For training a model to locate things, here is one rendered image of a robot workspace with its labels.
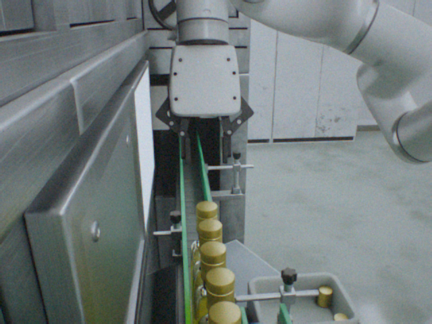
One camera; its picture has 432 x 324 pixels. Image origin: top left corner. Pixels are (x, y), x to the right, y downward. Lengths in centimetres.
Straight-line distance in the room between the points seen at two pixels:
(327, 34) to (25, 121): 45
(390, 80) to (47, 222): 51
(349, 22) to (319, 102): 398
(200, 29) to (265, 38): 372
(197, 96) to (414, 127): 32
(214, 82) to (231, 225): 115
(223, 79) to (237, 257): 75
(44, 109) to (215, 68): 31
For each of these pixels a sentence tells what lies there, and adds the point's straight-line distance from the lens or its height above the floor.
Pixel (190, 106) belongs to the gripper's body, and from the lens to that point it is 54.
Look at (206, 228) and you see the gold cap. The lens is 55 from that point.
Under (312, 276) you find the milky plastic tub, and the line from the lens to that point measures 101.
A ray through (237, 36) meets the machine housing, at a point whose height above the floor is 137.
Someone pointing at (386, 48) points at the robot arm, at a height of 140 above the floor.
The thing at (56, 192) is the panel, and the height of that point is 132.
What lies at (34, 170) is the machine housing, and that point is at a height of 136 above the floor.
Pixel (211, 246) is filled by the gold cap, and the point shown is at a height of 116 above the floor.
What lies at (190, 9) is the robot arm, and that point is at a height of 145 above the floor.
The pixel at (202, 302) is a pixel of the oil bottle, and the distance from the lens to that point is 54.
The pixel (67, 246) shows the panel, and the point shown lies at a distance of 30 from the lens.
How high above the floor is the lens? 145
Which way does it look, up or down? 22 degrees down
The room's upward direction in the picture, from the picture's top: straight up
